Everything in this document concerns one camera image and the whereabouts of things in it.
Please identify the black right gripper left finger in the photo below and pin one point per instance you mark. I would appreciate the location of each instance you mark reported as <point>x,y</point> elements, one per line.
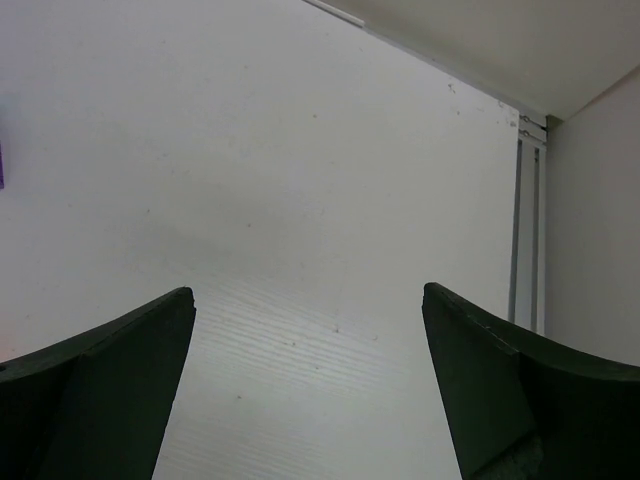
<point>96,405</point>

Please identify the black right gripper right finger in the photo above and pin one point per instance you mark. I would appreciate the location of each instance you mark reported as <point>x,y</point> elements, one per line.
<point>521,406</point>

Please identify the purple lego piece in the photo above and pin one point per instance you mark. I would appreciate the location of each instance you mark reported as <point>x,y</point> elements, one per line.
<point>2,180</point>

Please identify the aluminium rail at table edge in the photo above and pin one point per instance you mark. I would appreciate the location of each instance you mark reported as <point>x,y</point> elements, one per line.
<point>527,296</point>

